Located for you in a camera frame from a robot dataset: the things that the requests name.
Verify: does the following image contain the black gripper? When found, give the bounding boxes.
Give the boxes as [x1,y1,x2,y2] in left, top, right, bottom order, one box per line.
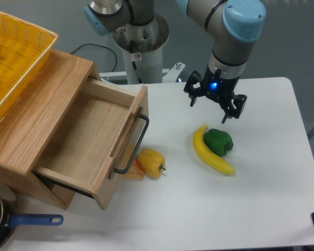
[183,66,247,124]

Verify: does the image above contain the yellow banana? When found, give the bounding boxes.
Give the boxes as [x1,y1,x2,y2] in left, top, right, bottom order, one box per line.
[192,124,235,176]

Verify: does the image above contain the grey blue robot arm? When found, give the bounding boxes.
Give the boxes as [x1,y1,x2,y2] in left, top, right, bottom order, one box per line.
[84,1,266,119]

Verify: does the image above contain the green bell pepper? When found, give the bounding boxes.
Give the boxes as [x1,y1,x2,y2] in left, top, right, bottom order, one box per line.
[203,129,234,157]

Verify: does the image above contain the yellow bell pepper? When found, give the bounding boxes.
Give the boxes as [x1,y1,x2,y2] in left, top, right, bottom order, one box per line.
[136,149,166,179]

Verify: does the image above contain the orange bell pepper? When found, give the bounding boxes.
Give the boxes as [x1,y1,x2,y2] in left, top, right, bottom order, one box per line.
[123,159,145,181]

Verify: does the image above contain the open wooden drawer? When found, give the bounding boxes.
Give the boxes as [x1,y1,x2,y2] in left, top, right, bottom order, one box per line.
[33,79,148,209]

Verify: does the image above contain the yellow plastic basket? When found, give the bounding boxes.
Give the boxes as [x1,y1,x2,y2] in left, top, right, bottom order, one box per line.
[0,11,58,121]

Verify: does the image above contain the wooden drawer cabinet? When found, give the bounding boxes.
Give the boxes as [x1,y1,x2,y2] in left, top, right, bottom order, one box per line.
[0,50,99,209]

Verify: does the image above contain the white metal bracket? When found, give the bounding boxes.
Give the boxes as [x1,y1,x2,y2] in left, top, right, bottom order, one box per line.
[162,62,186,83]

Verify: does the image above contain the black metal drawer handle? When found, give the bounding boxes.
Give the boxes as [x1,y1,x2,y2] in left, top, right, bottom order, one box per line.
[113,113,149,175]

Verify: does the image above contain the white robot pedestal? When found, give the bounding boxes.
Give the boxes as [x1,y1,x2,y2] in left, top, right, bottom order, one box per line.
[113,14,169,84]

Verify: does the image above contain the black cable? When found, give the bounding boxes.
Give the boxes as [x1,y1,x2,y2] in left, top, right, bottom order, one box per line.
[70,43,118,73]

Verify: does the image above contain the blue handled black pan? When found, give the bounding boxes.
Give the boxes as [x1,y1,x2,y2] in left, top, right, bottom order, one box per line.
[0,197,64,246]

